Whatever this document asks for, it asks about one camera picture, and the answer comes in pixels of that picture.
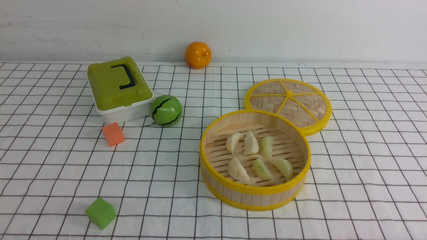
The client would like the white dumpling bottom edge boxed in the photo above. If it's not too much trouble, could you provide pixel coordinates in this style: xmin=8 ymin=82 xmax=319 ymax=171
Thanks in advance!
xmin=227 ymin=157 xmax=250 ymax=184

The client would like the greenish dumpling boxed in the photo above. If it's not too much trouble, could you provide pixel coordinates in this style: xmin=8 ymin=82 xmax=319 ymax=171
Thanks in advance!
xmin=259 ymin=136 xmax=274 ymax=160
xmin=252 ymin=156 xmax=273 ymax=180

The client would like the pale dumpling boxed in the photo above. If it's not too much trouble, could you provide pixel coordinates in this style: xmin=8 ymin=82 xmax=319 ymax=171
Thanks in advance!
xmin=270 ymin=158 xmax=294 ymax=181

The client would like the bamboo steamer tray yellow rim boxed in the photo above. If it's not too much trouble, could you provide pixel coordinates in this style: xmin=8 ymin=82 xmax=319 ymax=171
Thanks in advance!
xmin=199 ymin=110 xmax=311 ymax=211

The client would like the bamboo steamer lid yellow rim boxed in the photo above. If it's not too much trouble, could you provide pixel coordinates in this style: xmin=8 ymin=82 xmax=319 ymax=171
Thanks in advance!
xmin=244 ymin=78 xmax=332 ymax=136

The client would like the green toy watermelon ball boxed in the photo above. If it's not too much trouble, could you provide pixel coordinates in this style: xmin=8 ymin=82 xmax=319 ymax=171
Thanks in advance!
xmin=150 ymin=95 xmax=183 ymax=127

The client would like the orange toy fruit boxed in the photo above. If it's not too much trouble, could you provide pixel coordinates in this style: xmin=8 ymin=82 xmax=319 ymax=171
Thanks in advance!
xmin=185 ymin=41 xmax=212 ymax=69

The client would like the green lidded white box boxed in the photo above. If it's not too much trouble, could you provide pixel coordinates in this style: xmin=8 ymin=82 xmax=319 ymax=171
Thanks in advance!
xmin=87 ymin=56 xmax=154 ymax=125

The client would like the orange foam cube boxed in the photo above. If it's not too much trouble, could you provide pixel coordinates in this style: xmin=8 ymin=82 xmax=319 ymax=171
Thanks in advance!
xmin=102 ymin=122 xmax=125 ymax=147

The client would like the green foam cube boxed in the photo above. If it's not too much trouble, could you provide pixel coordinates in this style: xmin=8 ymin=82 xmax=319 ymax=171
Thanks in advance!
xmin=85 ymin=197 xmax=116 ymax=229

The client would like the white black-grid tablecloth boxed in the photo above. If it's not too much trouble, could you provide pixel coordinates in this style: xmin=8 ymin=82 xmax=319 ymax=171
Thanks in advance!
xmin=0 ymin=61 xmax=426 ymax=240

